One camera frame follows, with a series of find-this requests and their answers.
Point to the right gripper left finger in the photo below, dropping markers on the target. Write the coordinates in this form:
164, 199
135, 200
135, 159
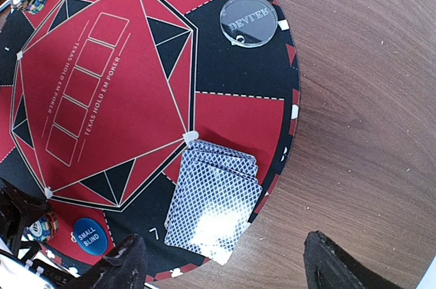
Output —
125, 266

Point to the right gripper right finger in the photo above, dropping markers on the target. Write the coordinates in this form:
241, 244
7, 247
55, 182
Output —
327, 265

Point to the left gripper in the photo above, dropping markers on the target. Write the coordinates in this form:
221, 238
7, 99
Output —
20, 266

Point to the blue small blind button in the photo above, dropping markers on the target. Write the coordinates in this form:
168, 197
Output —
90, 236

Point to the clear dealer button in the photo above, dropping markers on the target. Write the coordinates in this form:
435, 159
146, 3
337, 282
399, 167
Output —
248, 23

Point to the blue playing card deck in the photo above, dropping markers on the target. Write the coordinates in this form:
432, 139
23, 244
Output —
215, 195

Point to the round poker mat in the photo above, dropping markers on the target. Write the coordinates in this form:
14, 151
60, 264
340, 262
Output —
96, 96

